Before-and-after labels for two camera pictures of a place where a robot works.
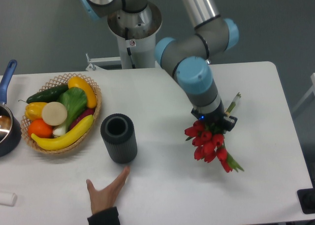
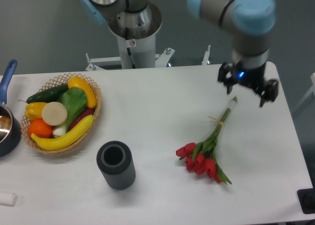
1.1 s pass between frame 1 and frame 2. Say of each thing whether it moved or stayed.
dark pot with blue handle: stayed
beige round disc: stayed
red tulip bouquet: moved
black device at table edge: stayed
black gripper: moved
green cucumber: stayed
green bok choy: stayed
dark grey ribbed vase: moved
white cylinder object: stayed
